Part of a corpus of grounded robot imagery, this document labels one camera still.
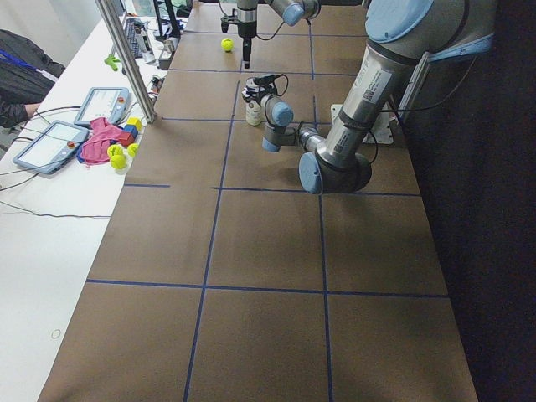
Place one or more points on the brown paper table cover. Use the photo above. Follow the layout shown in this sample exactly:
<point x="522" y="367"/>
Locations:
<point x="220" y="279"/>

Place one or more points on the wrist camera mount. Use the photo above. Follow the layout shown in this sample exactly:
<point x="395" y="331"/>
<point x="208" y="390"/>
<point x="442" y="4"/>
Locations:
<point x="227" y="21"/>

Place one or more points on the teach pendant near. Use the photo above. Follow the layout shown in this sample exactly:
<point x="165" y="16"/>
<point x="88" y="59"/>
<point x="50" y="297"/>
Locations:
<point x="53" y="148"/>

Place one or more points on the teach pendant far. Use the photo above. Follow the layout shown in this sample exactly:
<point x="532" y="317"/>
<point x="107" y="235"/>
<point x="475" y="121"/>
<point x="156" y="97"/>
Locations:
<point x="108" y="102"/>

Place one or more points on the pink cloth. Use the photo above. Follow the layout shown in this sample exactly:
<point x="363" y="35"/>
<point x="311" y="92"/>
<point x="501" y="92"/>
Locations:
<point x="94" y="150"/>

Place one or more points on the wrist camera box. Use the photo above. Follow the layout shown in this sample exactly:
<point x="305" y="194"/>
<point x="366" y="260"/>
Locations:
<point x="264" y="79"/>

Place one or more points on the background tennis ball lower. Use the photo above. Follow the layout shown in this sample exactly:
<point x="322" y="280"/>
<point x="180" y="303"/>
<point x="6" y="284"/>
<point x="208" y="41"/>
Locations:
<point x="132" y="149"/>

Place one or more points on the person in black jacket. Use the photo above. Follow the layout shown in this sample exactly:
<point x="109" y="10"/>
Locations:
<point x="27" y="76"/>

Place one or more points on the background tennis ball upper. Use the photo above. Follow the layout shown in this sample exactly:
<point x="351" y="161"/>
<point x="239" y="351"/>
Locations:
<point x="118" y="161"/>

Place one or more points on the aluminium frame post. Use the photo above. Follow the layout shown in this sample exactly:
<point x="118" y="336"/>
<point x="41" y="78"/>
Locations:
<point x="133" y="74"/>

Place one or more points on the clear water bottle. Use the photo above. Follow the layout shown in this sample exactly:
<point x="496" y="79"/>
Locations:
<point x="145" y="45"/>

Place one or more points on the blue block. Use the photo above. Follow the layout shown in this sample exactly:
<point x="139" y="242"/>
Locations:
<point x="131" y="130"/>

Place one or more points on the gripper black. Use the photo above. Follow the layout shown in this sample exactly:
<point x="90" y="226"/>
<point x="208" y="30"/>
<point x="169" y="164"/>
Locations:
<point x="246" y="30"/>
<point x="252" y="95"/>

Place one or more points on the clear Wilson tennis ball can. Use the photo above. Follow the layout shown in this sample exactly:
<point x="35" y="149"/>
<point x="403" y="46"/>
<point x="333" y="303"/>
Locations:
<point x="253" y="114"/>

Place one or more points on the teach pendant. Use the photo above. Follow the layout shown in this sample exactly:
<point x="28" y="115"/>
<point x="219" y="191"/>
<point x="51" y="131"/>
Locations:
<point x="53" y="148"/>
<point x="108" y="102"/>

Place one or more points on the background tennis ball left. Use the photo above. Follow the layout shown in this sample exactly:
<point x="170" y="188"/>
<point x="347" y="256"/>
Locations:
<point x="115" y="150"/>

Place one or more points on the yellow block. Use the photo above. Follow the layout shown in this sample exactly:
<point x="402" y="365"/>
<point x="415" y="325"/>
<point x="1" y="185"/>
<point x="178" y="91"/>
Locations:
<point x="134" y="121"/>

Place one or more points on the black keyboard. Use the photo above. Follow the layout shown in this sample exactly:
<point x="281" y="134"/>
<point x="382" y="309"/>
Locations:
<point x="131" y="37"/>

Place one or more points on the red block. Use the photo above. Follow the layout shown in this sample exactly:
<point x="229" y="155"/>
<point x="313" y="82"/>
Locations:
<point x="125" y="138"/>

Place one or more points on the green plastic tool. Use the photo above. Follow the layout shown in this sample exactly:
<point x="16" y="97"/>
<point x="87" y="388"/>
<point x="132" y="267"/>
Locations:
<point x="112" y="61"/>

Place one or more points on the small metal cup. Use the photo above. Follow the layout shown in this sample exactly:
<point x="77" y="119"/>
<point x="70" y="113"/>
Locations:
<point x="169" y="45"/>

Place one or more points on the background tennis ball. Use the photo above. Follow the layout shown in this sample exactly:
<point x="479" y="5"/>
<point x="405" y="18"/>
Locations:
<point x="118" y="161"/>
<point x="132" y="149"/>
<point x="115" y="150"/>

